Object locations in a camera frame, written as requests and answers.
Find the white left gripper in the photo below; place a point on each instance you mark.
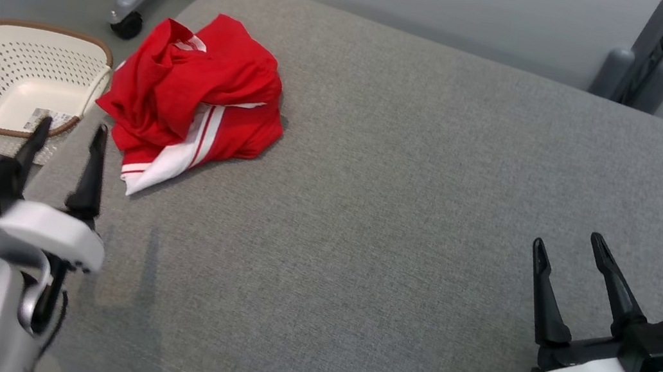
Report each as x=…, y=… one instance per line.
x=52, y=231

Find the red Bulls 23 jersey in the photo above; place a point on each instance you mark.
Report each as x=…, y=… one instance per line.
x=235, y=133

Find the cream perforated laundry basket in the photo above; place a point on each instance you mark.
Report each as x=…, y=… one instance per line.
x=28, y=85

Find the black caster wheel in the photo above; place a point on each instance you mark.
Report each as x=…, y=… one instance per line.
x=127, y=26

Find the grey partition post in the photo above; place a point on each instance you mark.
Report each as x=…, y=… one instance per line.
x=648, y=55

